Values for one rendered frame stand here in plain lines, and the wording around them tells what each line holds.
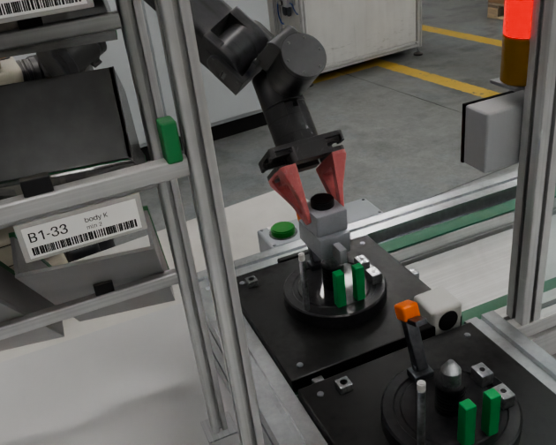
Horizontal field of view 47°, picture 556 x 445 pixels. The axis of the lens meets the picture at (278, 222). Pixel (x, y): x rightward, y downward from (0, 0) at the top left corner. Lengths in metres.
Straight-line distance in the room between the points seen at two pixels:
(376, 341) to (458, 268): 0.27
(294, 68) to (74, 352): 0.58
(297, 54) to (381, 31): 4.57
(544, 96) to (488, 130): 0.06
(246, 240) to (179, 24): 0.84
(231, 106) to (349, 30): 1.41
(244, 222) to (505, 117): 0.71
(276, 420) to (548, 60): 0.47
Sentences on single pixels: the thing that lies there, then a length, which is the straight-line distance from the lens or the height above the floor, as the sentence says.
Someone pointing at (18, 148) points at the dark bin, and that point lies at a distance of 0.51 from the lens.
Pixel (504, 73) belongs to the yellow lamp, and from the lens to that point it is 0.74.
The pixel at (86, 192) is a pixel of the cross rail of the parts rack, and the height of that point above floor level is 1.31.
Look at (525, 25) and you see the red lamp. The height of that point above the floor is 1.32.
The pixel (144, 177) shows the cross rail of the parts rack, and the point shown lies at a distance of 0.47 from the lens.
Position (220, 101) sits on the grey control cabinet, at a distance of 4.07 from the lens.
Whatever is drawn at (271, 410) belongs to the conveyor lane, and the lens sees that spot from 0.75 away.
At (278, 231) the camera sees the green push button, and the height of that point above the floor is 0.97.
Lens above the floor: 1.49
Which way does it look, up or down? 29 degrees down
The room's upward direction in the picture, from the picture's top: 7 degrees counter-clockwise
